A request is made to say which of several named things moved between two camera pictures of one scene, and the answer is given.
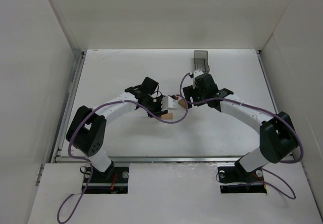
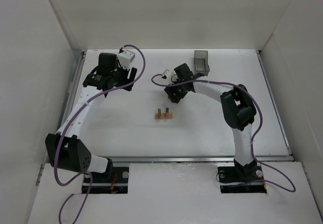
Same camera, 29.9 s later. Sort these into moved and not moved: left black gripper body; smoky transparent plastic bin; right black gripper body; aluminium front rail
Moved: left black gripper body; right black gripper body
Not moved: smoky transparent plastic bin; aluminium front rail
